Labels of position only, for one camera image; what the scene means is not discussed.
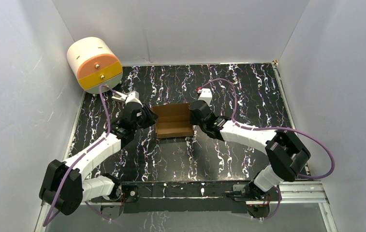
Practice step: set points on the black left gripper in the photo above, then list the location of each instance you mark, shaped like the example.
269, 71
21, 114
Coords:
150, 116

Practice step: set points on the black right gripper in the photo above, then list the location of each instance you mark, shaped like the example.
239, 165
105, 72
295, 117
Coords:
192, 120

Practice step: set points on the brown cardboard box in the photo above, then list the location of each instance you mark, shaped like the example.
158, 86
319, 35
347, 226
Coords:
173, 121

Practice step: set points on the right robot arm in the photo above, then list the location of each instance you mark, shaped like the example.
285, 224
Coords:
286, 153

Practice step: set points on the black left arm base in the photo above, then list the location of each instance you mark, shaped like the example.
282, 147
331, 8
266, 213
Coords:
111, 191

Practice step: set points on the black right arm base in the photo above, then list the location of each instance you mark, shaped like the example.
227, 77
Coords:
250, 192

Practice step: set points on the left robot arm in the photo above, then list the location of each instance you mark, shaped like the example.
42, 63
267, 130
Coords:
65, 185

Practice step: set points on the white stapler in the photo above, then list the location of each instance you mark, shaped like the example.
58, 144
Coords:
119, 97

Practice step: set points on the round pastel drawer cabinet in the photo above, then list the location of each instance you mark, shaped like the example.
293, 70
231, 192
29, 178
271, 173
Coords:
93, 64

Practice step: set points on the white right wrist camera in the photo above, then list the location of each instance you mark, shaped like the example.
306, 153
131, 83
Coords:
205, 94

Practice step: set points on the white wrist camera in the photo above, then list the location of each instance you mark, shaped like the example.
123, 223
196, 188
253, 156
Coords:
132, 100
205, 94

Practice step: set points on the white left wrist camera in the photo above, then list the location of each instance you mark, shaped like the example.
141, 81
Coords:
132, 100

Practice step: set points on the aluminium front rail frame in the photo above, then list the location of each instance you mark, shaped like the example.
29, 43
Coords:
205, 206

